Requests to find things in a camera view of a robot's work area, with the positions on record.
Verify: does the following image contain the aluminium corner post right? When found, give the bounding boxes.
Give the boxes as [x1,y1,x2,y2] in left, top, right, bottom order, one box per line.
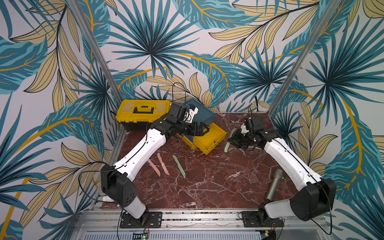
[268,0,341,117]

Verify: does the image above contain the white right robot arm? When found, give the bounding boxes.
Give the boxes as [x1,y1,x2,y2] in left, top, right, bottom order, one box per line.
[229,116,336,222]

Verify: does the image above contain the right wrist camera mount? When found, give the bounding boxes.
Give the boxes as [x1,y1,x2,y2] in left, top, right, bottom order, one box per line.
[241,118,254,135]

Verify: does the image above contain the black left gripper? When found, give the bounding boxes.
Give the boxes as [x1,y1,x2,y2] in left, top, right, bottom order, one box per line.
[177,120,210,136]

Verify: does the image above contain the pink fruit knife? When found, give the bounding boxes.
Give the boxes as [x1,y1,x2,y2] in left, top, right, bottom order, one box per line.
[157,153,170,176]
[148,159,161,177]

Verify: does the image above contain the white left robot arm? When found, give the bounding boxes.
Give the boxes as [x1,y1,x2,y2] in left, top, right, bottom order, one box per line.
[101,103,210,227]

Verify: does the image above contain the pink fruit knife right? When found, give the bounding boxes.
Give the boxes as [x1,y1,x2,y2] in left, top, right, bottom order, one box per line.
[157,153,170,176]

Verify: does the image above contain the aluminium corner post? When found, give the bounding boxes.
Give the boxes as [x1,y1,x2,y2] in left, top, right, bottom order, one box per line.
[268,0,341,117]
[68,0,123,105]

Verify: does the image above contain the yellow black toolbox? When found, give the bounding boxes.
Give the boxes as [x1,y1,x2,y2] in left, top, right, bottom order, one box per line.
[116,100,171,132]

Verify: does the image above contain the pink fruit knife left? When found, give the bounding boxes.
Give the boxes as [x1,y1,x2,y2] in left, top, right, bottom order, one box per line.
[148,159,161,177]

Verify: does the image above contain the teal and yellow drawer cabinet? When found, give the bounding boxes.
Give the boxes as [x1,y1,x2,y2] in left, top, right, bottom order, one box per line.
[182,99,216,150]

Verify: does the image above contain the yellow bottom drawer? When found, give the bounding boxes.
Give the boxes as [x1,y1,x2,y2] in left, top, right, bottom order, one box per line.
[182,123,227,155]

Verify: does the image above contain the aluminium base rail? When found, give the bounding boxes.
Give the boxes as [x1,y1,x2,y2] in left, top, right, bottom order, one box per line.
[70,209,334,240]

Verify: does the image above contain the aluminium corner post left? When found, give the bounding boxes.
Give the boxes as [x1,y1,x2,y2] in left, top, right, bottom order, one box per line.
[68,0,123,105]

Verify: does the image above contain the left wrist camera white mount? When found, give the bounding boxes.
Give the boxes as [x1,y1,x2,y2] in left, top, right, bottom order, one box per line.
[184,105,199,123]

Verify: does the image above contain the green fruit knife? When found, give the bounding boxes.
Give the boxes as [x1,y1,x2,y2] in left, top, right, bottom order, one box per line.
[224,129,237,153]
[172,155,186,179]

